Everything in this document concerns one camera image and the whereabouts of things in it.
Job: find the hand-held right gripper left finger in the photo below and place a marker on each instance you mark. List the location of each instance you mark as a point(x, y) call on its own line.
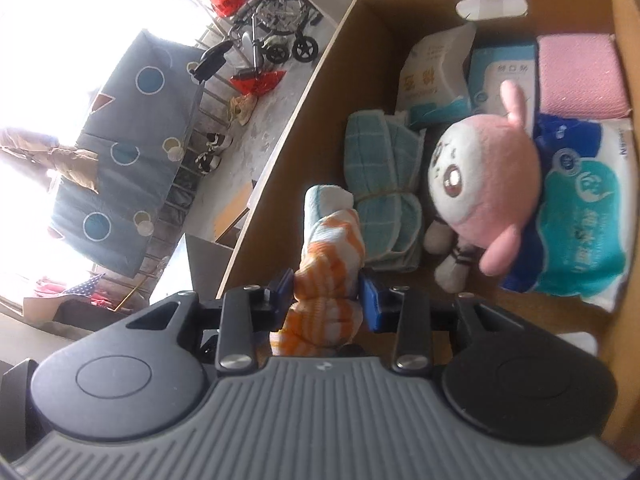
point(284, 300)

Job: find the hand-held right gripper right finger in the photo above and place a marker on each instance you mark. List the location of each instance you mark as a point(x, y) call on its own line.
point(372, 305)

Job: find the orange striped towel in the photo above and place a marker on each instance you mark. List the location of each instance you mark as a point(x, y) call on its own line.
point(325, 270)

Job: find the pink white plush toy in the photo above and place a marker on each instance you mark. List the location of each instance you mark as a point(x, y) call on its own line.
point(485, 175)

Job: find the cardboard box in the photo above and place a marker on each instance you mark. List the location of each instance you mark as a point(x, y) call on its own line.
point(310, 125)

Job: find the blue white paper box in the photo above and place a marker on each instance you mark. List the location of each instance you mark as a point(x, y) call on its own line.
point(495, 65)

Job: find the teal checked towel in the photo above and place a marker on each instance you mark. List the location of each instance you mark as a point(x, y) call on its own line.
point(385, 170)

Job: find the black white sneaker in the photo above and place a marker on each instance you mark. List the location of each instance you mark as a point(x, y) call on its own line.
point(207, 161)
point(219, 142)

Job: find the beige cloth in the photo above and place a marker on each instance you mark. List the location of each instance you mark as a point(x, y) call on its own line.
point(243, 110)

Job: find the blue teal tissue pack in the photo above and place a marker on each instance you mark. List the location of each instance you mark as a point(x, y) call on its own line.
point(580, 220)

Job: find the blue quilt with circles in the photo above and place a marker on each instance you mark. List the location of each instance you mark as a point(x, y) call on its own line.
point(125, 125)

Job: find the white paper tissue pack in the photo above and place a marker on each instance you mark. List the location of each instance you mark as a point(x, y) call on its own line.
point(430, 70)

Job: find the brown cloth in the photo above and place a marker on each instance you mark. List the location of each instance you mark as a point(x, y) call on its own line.
point(60, 157)

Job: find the wheelchair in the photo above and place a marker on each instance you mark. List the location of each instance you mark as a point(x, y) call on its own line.
point(265, 25)

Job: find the pink towel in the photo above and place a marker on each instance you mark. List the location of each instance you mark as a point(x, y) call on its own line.
point(580, 75)

